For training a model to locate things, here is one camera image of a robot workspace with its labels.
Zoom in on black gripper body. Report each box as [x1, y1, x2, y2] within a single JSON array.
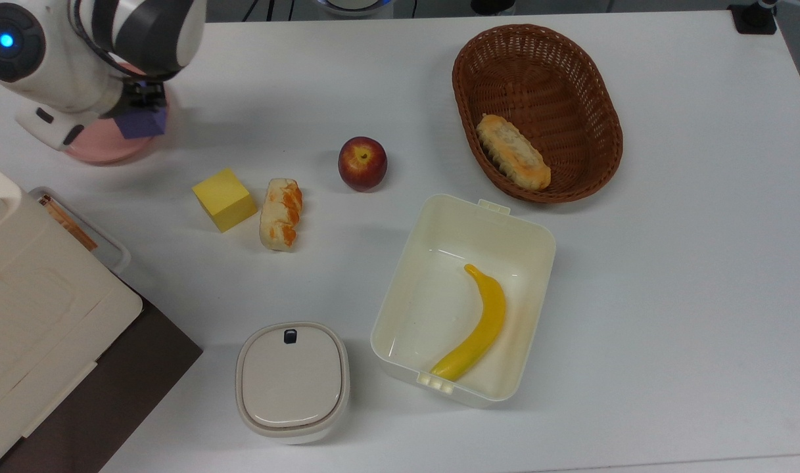
[[124, 78, 153, 114]]

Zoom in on orange white toy pastry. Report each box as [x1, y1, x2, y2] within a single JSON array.
[[260, 177, 304, 252]]

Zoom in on yellow foam cube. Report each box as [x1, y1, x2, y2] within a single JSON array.
[[191, 168, 258, 233]]

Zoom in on purple foam cube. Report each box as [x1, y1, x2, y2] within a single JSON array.
[[116, 105, 169, 141]]

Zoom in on yellow toy banana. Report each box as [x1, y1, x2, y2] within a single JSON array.
[[429, 263, 507, 382]]

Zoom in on long toy bread loaf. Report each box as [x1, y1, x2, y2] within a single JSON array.
[[476, 114, 552, 191]]

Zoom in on red toy apple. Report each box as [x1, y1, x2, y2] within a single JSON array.
[[338, 136, 388, 192]]

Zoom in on cream plastic container box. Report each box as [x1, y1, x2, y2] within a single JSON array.
[[370, 193, 557, 409]]

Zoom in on dark brown drawer base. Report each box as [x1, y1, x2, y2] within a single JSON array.
[[0, 289, 204, 473]]

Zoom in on pink plate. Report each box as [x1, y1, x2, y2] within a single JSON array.
[[64, 62, 172, 165]]

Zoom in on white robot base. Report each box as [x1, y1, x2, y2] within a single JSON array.
[[314, 0, 394, 19]]

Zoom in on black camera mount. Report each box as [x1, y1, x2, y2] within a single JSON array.
[[728, 0, 779, 35]]

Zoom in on brown wicker basket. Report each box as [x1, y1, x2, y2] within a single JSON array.
[[452, 24, 624, 204]]

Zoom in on small white lidded bin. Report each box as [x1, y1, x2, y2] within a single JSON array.
[[235, 321, 351, 445]]

